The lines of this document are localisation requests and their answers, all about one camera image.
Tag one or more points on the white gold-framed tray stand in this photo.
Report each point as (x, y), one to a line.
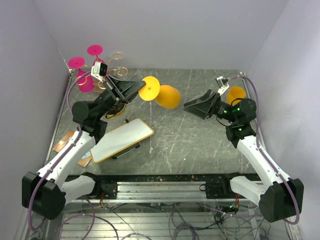
(120, 139)

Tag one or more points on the magenta wine glass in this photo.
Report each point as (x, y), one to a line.
(84, 83)
(95, 50)

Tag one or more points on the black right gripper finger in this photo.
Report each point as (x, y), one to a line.
(200, 108)
(210, 97)

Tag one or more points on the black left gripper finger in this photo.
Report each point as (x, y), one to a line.
(127, 97)
(126, 86)

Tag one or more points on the yellow wine glass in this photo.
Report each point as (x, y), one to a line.
(235, 95)
(165, 96)

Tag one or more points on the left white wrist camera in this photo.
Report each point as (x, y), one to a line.
(99, 69)

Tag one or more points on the gold wire glass rack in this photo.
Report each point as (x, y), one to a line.
(105, 80)

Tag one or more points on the clear wine glass rear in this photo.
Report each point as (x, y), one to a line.
(115, 63)

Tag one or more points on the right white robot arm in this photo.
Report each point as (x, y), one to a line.
(279, 197)

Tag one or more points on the magenta wine glass rear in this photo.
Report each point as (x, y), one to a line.
(95, 50)

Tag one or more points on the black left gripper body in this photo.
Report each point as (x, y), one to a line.
(106, 102)

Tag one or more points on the yellow wine glass front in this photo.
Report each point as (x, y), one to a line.
(235, 95)

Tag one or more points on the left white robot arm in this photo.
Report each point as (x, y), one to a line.
(47, 191)

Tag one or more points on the magenta wine glass front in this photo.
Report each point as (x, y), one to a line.
(84, 83)

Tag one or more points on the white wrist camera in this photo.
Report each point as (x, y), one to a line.
(99, 69)
(223, 85)

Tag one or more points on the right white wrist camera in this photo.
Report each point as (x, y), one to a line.
(223, 85)

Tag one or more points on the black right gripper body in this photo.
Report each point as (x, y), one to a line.
(225, 110)

